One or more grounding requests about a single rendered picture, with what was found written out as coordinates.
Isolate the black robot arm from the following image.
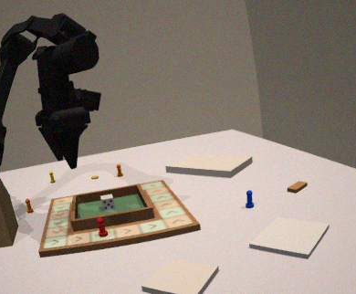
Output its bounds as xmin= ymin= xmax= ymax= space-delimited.
xmin=0 ymin=13 xmax=101 ymax=165

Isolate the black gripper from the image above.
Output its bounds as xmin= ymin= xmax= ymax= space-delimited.
xmin=35 ymin=76 xmax=91 ymax=169

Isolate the blue game pawn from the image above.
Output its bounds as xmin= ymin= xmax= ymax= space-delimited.
xmin=246 ymin=190 xmax=254 ymax=208

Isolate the red game pawn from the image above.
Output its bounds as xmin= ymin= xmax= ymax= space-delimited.
xmin=97 ymin=218 xmax=108 ymax=237

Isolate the grey die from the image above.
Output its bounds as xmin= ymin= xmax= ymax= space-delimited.
xmin=100 ymin=194 xmax=115 ymax=211

